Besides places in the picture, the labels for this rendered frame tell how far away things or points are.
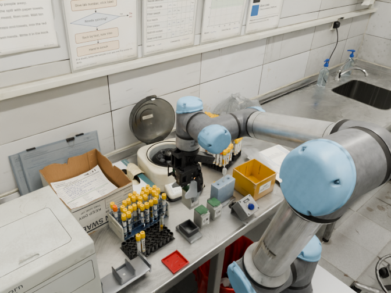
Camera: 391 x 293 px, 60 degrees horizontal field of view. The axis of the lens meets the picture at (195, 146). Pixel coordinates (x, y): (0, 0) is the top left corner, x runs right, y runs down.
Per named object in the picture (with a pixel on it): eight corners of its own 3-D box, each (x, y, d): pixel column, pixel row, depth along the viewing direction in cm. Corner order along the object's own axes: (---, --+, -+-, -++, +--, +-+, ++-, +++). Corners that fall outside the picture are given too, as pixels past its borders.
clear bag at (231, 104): (230, 141, 180) (234, 110, 170) (201, 132, 186) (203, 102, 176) (247, 121, 200) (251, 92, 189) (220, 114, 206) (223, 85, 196)
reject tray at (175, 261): (173, 274, 110) (173, 272, 110) (160, 261, 114) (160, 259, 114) (189, 263, 114) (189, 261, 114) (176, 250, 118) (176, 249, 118)
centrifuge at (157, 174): (163, 206, 136) (163, 182, 130) (132, 167, 157) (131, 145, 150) (212, 187, 148) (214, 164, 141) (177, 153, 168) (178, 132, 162)
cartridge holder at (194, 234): (191, 243, 121) (191, 236, 119) (175, 229, 127) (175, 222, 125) (202, 236, 124) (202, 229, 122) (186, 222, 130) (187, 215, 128)
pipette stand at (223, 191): (219, 210, 136) (221, 190, 131) (206, 201, 140) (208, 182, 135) (235, 199, 142) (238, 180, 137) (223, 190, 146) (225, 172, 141)
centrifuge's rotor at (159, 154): (162, 181, 142) (162, 167, 138) (146, 161, 152) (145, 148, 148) (193, 170, 149) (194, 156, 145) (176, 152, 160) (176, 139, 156)
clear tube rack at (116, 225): (123, 243, 120) (121, 228, 116) (109, 227, 126) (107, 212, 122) (169, 217, 132) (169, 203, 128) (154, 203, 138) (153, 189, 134)
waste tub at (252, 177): (252, 203, 140) (255, 184, 135) (230, 186, 149) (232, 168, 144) (273, 190, 148) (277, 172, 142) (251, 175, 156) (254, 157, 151)
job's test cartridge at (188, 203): (189, 210, 115) (190, 196, 112) (181, 202, 118) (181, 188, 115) (198, 204, 117) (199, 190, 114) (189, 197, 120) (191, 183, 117)
